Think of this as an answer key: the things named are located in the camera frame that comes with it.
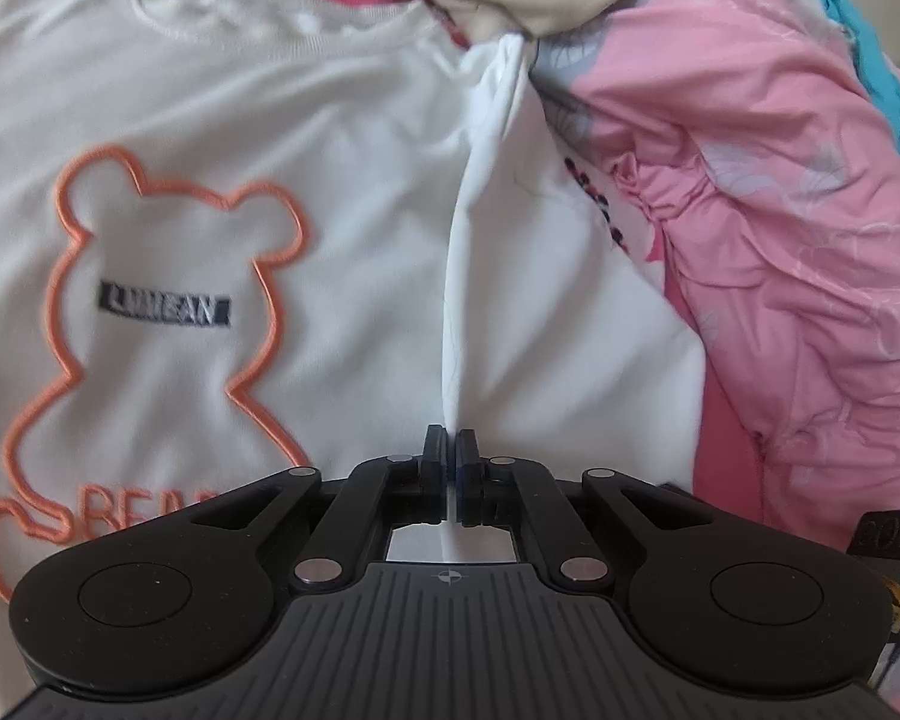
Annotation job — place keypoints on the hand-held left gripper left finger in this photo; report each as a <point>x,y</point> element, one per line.
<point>433,465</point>

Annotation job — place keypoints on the light pink quilt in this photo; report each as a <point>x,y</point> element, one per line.
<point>780,202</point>

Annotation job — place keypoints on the white sweatshirt with bear outline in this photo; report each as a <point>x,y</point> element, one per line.
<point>345,165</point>

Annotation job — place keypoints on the pink floral fleece blanket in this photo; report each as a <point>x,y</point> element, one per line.
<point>720,427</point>

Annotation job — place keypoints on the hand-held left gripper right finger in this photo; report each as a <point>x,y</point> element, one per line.
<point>466,469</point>

